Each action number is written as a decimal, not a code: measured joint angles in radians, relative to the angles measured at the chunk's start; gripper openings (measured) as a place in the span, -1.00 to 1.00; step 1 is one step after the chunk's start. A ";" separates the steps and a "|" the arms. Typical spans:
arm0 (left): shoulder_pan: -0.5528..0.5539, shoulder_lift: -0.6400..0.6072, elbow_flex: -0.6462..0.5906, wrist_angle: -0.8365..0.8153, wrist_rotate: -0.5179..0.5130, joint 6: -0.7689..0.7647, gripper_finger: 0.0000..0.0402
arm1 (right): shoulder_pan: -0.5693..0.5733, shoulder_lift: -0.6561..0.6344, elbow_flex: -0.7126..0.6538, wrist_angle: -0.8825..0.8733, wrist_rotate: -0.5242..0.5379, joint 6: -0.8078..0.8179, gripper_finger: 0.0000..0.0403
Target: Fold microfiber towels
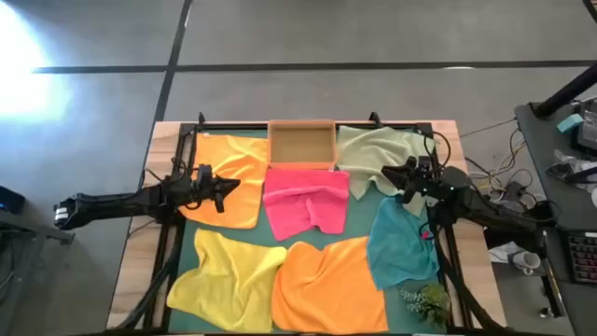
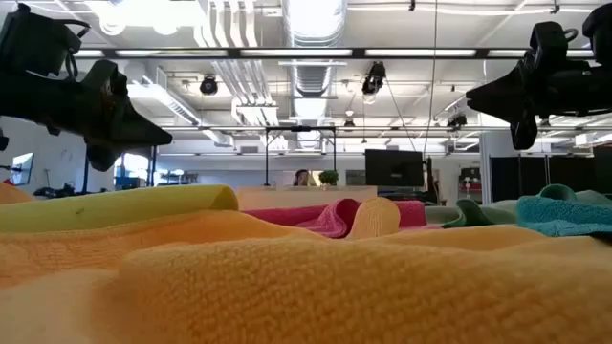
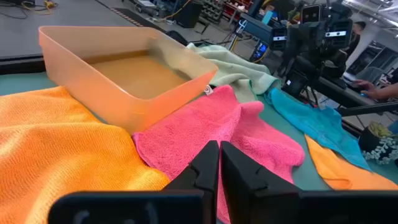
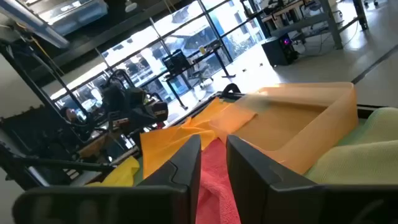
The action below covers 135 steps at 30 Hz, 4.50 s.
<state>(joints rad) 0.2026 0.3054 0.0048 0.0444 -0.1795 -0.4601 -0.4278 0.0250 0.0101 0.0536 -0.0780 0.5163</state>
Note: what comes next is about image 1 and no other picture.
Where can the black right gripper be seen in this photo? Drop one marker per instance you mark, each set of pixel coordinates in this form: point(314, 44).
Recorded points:
point(420, 182)

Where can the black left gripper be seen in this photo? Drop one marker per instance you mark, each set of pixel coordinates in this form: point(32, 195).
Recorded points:
point(207, 193)

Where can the orange microfiber towel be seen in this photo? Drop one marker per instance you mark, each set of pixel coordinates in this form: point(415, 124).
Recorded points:
point(326, 289)
point(233, 154)

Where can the pink microfiber towel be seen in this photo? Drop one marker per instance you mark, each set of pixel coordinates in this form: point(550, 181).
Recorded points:
point(303, 200)

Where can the yellow microfiber towel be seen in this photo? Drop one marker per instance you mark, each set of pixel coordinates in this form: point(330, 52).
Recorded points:
point(224, 280)

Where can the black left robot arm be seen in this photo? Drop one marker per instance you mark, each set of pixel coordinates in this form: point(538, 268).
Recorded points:
point(116, 203)

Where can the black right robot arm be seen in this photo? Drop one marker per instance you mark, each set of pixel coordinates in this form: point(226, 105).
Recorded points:
point(490, 210)

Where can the light green microfiber towel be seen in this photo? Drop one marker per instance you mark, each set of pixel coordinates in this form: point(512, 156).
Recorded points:
point(373, 149)

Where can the teal microfiber towel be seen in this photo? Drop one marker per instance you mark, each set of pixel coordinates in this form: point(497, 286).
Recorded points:
point(401, 247)

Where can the green table mat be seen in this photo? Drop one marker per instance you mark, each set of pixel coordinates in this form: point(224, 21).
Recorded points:
point(359, 224)

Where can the tan rectangular tray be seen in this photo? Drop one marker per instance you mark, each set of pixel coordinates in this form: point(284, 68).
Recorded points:
point(303, 144)

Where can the black power adapter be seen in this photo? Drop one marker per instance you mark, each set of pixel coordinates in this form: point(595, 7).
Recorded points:
point(515, 191)

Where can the small artificial green plant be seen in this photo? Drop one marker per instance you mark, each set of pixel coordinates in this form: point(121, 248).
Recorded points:
point(431, 301)

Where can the white paper sheets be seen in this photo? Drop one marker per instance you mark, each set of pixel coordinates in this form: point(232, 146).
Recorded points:
point(501, 252)

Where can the dark grey side desk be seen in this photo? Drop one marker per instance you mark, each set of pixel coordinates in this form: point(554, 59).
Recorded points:
point(536, 140)

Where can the white mug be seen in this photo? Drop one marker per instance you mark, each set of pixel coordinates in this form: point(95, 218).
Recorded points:
point(527, 260)

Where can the clear plastic bag clutter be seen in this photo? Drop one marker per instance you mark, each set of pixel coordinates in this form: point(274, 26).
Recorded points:
point(566, 163)

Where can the light teal block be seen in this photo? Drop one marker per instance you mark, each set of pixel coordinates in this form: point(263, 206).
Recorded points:
point(570, 123)

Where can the black round pole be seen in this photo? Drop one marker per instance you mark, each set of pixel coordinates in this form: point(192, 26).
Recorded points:
point(566, 93)

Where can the black desk device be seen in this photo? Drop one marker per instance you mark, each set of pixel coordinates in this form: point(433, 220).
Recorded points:
point(588, 126)

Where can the black backlit keyboard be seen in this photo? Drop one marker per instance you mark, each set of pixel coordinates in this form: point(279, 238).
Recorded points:
point(584, 256)

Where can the dark metal stand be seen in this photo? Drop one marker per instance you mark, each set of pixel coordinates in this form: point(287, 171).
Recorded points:
point(28, 228)

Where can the dark blue box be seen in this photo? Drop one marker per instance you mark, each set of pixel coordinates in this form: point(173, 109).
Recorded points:
point(9, 200)

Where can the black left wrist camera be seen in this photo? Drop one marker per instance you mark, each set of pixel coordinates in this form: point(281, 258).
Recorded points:
point(205, 175)

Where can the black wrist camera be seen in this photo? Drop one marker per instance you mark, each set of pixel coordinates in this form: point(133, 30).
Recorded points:
point(205, 175)
point(423, 163)

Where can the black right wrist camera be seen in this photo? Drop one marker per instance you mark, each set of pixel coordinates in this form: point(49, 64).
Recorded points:
point(423, 163)

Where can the black metal table frame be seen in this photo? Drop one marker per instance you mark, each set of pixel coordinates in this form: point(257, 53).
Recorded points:
point(186, 128)

